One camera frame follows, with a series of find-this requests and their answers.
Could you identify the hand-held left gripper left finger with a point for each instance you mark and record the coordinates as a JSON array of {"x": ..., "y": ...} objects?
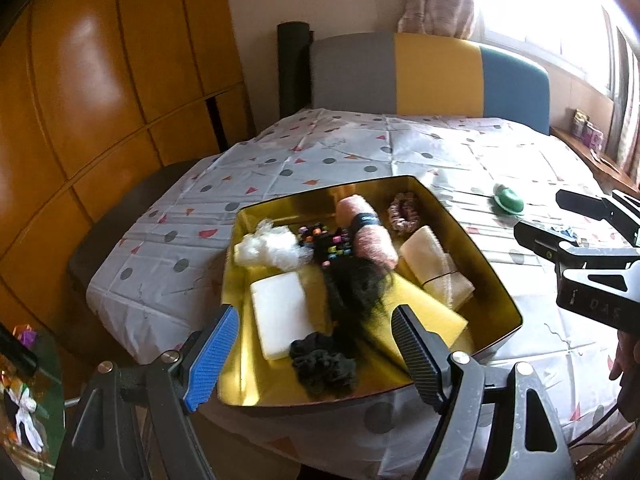
[{"x": 212, "y": 355}]

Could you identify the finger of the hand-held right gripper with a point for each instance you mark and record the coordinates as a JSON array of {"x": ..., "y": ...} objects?
[
  {"x": 585, "y": 202},
  {"x": 537, "y": 240}
]

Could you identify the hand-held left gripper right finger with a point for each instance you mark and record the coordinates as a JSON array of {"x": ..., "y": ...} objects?
[{"x": 420, "y": 360}]

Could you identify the yellow sponge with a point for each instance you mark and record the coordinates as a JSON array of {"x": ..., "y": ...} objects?
[{"x": 445, "y": 317}]

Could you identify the gold tin box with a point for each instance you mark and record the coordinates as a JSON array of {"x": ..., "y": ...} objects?
[{"x": 280, "y": 385}]

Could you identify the white foam block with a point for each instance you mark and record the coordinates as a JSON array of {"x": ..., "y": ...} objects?
[{"x": 280, "y": 315}]

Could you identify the black beaded wig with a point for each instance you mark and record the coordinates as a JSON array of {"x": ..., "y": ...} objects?
[{"x": 350, "y": 290}]

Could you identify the black scrunchie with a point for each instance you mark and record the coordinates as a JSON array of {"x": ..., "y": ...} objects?
[{"x": 320, "y": 365}]

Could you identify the cream mesh loofah pad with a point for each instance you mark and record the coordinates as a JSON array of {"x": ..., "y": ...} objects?
[{"x": 430, "y": 260}]

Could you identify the clear plastic bag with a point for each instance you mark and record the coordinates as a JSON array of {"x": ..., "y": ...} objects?
[{"x": 265, "y": 250}]

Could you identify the pink towel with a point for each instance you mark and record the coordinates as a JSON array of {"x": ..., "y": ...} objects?
[{"x": 370, "y": 245}]

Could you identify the pink satin scrunchie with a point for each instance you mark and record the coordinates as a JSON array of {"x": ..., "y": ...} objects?
[{"x": 400, "y": 215}]

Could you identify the person's right hand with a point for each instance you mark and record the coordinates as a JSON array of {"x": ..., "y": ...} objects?
[{"x": 627, "y": 365}]

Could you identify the wooden bedside shelf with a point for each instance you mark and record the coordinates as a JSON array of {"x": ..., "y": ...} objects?
[{"x": 600, "y": 165}]

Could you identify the green round soap dish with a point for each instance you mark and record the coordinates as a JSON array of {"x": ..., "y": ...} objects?
[{"x": 510, "y": 202}]

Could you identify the glass side table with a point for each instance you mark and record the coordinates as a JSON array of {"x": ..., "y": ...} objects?
[{"x": 50, "y": 360}]

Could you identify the grey yellow blue headboard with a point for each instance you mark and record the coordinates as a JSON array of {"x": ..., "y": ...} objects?
[{"x": 435, "y": 75}]

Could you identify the window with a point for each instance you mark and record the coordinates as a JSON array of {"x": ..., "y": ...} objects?
[{"x": 540, "y": 10}]

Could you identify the wooden wardrobe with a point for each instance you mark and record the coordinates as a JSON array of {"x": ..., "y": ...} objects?
[{"x": 100, "y": 85}]

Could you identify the black rolled mat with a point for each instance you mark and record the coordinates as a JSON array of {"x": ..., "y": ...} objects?
[{"x": 292, "y": 70}]

